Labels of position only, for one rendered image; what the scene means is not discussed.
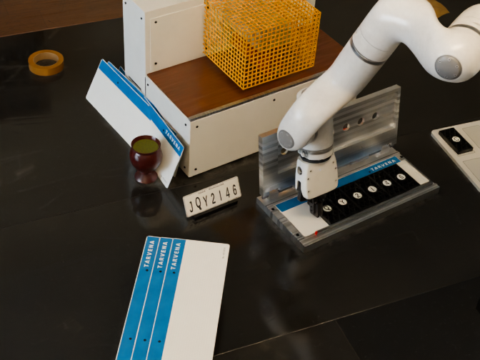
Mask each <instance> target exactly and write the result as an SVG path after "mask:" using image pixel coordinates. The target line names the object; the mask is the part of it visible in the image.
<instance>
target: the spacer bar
mask: <svg viewBox="0 0 480 360"><path fill-rule="evenodd" d="M396 164H398V165H399V166H400V167H401V168H402V169H403V170H404V171H405V172H406V173H408V174H409V175H410V176H411V177H412V178H413V179H415V180H416V181H417V182H418V183H420V184H421V185H422V184H425V183H427V182H429V180H428V179H427V178H426V177H425V176H423V175H422V174H421V173H420V172H418V171H417V170H416V169H415V168H414V167H413V166H412V165H411V164H409V163H408V162H407V161H406V160H403V161H400V162H399V163H396Z"/></svg>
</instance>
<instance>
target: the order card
mask: <svg viewBox="0 0 480 360"><path fill-rule="evenodd" d="M240 196H241V191H240V187H239V180H238V177H237V176H235V177H234V178H231V179H228V180H226V181H223V182H221V183H218V184H215V185H213V186H210V187H208V188H205V189H202V190H200V191H197V192H194V193H192V194H189V195H187V196H184V197H183V200H184V206H185V210H186V216H187V217H190V216H193V215H195V214H198V213H201V212H203V211H206V210H208V209H211V208H213V207H215V206H218V205H220V204H223V203H226V202H228V201H231V200H233V199H236V198H238V197H240Z"/></svg>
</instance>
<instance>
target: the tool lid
mask: <svg viewBox="0 0 480 360"><path fill-rule="evenodd" d="M400 94H401V87H400V86H399V85H397V84H396V85H393V86H390V87H388V88H385V89H382V90H380V91H377V92H374V93H372V94H369V95H366V96H363V97H361V98H358V99H355V100H353V101H350V102H349V103H348V104H346V105H345V106H344V107H343V108H341V109H340V110H339V111H338V112H336V113H335V114H334V115H333V129H334V155H335V158H336V165H337V167H339V166H342V165H344V164H347V163H349V162H351V164H350V165H352V164H355V163H358V162H360V161H363V160H364V159H367V158H368V157H369V154H372V153H374V152H376V151H379V150H382V146H384V145H387V144H390V145H394V144H396V139H397V130H398V120H399V104H400ZM374 113H377V115H376V117H375V118H374V119H373V118H372V116H373V114H374ZM360 118H362V119H363V120H362V122H361V123H360V124H358V120H359V119H360ZM345 124H348V126H347V128H346V129H345V130H343V127H344V125H345ZM277 131H278V128H276V129H273V130H271V131H268V132H265V133H262V134H259V194H260V195H262V196H263V197H265V196H268V195H269V192H270V191H273V190H274V189H279V190H280V191H281V190H282V189H285V188H287V187H290V186H293V187H292V188H293V189H294V188H296V165H297V161H298V157H299V156H300V153H298V150H296V151H289V150H286V151H285V152H284V153H281V150H282V149H283V147H282V146H281V144H280V143H279V141H278V139H277Z"/></svg>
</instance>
